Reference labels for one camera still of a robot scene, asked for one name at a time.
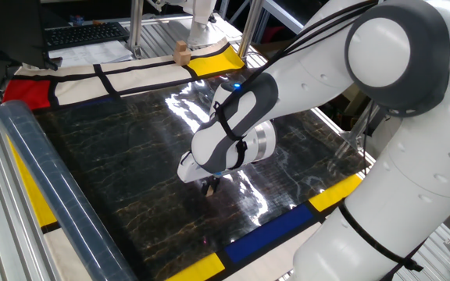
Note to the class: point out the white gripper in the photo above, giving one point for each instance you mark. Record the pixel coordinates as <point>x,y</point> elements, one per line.
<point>188,173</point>

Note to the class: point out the slim white robot arm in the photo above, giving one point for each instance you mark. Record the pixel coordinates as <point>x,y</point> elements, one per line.
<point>201,27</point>

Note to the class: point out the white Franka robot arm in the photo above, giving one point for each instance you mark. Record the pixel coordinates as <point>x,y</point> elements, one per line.
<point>404,175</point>

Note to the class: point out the colour block patterned cloth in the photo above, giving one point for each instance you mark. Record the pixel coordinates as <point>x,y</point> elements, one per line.
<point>76,87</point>

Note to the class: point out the black marble vinyl sheet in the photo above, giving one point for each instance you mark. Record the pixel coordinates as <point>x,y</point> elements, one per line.
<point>131,156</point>

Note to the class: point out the stacked wooden blocks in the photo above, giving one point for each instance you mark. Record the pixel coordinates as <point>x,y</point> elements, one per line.
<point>182,55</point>

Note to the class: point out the white paper sheets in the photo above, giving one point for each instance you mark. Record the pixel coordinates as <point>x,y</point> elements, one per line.
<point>92,54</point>

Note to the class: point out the black keyboard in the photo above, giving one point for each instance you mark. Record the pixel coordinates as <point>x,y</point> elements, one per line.
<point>84,35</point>

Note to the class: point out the grey camera with blue cap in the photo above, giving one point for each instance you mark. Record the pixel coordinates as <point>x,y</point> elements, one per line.
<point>218,173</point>

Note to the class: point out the aluminium frame brace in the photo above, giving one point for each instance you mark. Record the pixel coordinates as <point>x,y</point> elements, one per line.
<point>356,129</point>

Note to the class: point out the aluminium frame post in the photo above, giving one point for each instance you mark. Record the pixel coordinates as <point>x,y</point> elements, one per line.
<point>136,27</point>
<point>250,27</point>

